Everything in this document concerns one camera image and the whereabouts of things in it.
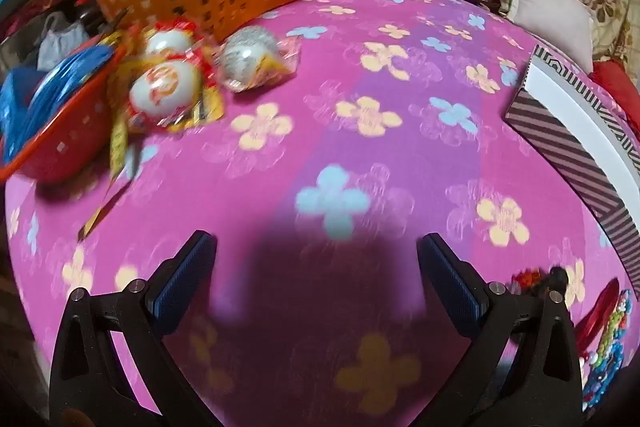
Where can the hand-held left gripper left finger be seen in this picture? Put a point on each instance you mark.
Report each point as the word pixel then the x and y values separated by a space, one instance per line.
pixel 186 278

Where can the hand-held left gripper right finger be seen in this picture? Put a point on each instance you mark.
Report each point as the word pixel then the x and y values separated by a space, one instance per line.
pixel 449 283

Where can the striped cardboard box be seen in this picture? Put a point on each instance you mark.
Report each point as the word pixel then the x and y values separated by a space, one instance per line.
pixel 550 132

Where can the yellow printed packet strip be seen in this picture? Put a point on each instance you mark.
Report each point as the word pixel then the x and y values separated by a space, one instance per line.
pixel 119 142

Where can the red satin bow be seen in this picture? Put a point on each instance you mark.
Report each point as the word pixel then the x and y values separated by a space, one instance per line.
pixel 597 314

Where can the small red plastic basket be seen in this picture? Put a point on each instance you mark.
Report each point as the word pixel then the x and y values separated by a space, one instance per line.
pixel 55 154

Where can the pink floral blanket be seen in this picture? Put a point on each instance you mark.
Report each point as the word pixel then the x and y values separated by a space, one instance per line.
pixel 350 132

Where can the white ball toy in wrapper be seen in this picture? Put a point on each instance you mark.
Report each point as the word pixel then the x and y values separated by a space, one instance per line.
pixel 167 44
pixel 160 89

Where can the blue plastic pieces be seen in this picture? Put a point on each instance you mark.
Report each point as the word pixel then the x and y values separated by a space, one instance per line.
pixel 30 107

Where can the silver ball toy in wrapper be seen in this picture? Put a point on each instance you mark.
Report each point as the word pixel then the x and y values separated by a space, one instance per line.
pixel 247 52

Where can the red frilled cushion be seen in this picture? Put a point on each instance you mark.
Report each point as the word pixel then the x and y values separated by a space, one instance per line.
pixel 620 87

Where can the white plastic bag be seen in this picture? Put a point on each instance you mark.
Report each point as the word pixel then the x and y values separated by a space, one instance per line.
pixel 57 39

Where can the white pillow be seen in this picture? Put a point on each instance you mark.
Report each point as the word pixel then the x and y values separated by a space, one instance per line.
pixel 545 12

